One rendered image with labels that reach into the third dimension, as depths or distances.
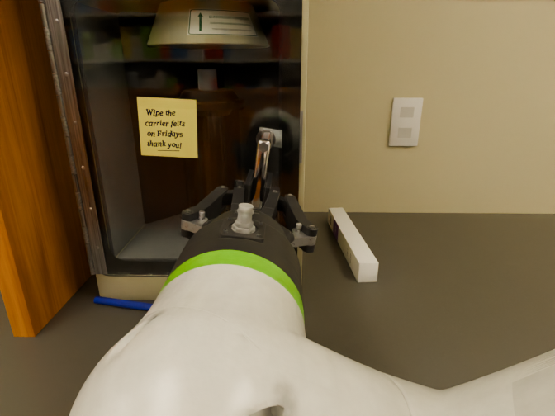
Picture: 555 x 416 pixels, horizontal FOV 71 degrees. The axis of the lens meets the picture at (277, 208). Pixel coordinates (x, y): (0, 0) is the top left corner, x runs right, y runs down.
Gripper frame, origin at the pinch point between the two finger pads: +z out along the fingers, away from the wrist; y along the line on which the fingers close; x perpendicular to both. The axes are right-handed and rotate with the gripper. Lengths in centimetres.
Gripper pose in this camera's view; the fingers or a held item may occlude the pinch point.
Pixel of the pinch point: (258, 189)
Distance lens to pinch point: 49.1
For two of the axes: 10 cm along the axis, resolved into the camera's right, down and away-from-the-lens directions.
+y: -9.9, -1.3, -0.3
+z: 0.2, -3.5, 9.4
